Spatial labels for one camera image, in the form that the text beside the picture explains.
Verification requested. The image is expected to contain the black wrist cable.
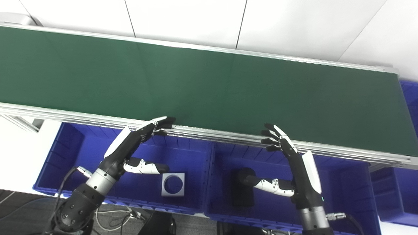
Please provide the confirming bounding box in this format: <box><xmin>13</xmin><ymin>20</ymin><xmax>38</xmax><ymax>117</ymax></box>
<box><xmin>326</xmin><ymin>212</ymin><xmax>365</xmax><ymax>235</ymax></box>
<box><xmin>49</xmin><ymin>166</ymin><xmax>93</xmax><ymax>235</ymax></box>

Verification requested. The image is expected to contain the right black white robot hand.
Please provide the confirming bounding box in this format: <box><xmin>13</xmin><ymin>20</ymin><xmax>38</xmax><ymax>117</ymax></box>
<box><xmin>243</xmin><ymin>123</ymin><xmax>326</xmax><ymax>211</ymax></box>

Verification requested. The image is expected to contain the white square part round hole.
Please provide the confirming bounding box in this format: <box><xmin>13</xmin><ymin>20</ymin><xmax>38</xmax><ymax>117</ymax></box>
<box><xmin>161</xmin><ymin>173</ymin><xmax>185</xmax><ymax>197</ymax></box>

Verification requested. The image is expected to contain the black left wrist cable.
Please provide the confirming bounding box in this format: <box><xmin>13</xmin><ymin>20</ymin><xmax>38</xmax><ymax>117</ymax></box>
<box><xmin>49</xmin><ymin>166</ymin><xmax>93</xmax><ymax>235</ymax></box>

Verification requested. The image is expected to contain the aluminium conveyor support bracket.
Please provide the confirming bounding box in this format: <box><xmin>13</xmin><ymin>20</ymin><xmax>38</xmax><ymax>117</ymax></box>
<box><xmin>0</xmin><ymin>114</ymin><xmax>44</xmax><ymax>133</ymax></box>

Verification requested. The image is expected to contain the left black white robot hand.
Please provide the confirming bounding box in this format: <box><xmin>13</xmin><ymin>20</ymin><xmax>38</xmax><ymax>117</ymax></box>
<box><xmin>98</xmin><ymin>116</ymin><xmax>177</xmax><ymax>178</ymax></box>

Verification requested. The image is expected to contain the black cylinder block part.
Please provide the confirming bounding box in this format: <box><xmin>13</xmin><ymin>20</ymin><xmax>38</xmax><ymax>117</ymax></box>
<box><xmin>230</xmin><ymin>167</ymin><xmax>257</xmax><ymax>207</ymax></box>

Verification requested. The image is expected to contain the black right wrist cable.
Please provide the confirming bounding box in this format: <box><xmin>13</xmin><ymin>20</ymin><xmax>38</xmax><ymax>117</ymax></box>
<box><xmin>326</xmin><ymin>212</ymin><xmax>365</xmax><ymax>235</ymax></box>

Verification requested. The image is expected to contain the blue plastic bin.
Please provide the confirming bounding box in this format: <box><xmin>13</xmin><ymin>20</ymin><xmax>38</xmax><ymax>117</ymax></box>
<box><xmin>371</xmin><ymin>80</ymin><xmax>418</xmax><ymax>227</ymax></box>
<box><xmin>205</xmin><ymin>142</ymin><xmax>382</xmax><ymax>235</ymax></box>
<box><xmin>33</xmin><ymin>122</ymin><xmax>213</xmax><ymax>215</ymax></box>

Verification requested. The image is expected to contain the green conveyor belt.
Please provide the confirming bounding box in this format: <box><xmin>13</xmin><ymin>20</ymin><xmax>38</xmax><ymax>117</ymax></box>
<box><xmin>0</xmin><ymin>22</ymin><xmax>418</xmax><ymax>170</ymax></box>
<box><xmin>0</xmin><ymin>26</ymin><xmax>418</xmax><ymax>157</ymax></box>

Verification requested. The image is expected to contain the grey conveyor end housing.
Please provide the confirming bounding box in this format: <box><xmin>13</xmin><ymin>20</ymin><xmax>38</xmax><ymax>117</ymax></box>
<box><xmin>0</xmin><ymin>12</ymin><xmax>41</xmax><ymax>26</ymax></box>

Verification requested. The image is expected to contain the black robot body part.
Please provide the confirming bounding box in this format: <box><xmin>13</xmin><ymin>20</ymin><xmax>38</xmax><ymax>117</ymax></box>
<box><xmin>137</xmin><ymin>211</ymin><xmax>177</xmax><ymax>235</ymax></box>

